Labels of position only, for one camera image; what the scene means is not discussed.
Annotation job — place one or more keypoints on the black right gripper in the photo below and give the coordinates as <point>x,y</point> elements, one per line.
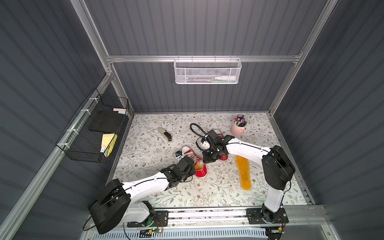
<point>212,150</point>

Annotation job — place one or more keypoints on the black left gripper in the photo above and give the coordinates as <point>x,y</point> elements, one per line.
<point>186,165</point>

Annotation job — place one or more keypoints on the red sneaker one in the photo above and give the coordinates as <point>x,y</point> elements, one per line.
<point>223,158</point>
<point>187,151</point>

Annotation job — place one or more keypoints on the yellow insole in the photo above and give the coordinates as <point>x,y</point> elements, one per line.
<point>199,165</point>
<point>244,171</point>

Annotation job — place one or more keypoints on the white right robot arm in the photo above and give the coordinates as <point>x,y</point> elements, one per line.
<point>277,167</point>

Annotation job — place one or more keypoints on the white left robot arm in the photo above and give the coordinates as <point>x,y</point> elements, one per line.
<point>124,202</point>

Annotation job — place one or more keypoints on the pink pen cup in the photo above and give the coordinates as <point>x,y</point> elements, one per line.
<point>238,130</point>

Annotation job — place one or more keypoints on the coloured markers in cup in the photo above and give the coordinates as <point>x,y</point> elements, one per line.
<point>240,121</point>

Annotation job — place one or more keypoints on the beige and black stapler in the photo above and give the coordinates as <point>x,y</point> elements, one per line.
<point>165,134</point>

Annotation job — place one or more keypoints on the white marker in basket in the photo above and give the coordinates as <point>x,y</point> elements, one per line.
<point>226,78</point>

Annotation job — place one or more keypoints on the yellow sticky note pad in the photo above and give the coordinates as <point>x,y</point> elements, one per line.
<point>107,144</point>

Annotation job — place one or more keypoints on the black notebook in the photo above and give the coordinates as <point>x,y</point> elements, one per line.
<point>107,122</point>

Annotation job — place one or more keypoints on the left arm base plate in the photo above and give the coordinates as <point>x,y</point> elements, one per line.
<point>154,220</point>

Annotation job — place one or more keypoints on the white wire mesh basket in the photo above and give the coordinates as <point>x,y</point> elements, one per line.
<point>201,71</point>

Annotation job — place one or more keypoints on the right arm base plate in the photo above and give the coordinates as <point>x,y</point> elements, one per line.
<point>265,216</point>

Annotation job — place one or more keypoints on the black wire wall basket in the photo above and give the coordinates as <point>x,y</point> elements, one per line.
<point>94,132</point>

